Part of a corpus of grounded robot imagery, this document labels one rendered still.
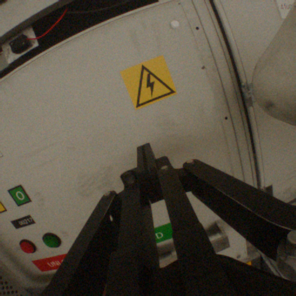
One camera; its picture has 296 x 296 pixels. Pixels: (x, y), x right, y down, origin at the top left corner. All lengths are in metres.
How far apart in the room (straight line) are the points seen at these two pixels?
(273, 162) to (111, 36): 0.50
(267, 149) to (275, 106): 0.26
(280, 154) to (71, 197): 0.52
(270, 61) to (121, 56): 0.20
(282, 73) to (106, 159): 0.26
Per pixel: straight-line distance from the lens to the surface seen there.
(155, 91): 0.22
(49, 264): 0.41
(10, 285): 0.42
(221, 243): 0.30
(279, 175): 0.60
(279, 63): 0.27
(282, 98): 0.28
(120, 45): 0.23
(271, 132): 0.52
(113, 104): 0.22
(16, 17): 0.53
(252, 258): 0.44
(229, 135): 0.47
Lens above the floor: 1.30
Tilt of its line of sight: 17 degrees down
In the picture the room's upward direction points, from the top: 23 degrees counter-clockwise
